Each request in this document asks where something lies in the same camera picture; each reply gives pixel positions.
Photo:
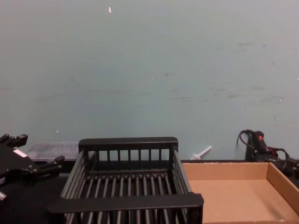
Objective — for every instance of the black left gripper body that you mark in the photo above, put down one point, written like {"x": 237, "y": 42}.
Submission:
{"x": 16, "y": 168}

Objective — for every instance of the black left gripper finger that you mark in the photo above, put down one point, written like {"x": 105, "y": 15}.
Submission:
{"x": 51, "y": 164}
{"x": 18, "y": 139}

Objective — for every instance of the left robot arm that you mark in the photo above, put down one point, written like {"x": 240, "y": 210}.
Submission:
{"x": 2, "y": 196}

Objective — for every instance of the clear plastic case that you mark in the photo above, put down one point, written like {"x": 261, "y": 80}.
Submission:
{"x": 53, "y": 149}

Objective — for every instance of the black table cloth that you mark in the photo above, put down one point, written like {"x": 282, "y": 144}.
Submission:
{"x": 53, "y": 192}

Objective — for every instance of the black rack with steel bars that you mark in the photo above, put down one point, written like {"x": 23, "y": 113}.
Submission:
{"x": 128, "y": 142}

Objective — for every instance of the small white three-armed plastic piece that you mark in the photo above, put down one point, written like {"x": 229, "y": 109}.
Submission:
{"x": 205, "y": 150}

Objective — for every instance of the shallow brown cardboard tray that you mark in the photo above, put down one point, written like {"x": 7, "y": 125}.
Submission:
{"x": 233, "y": 198}

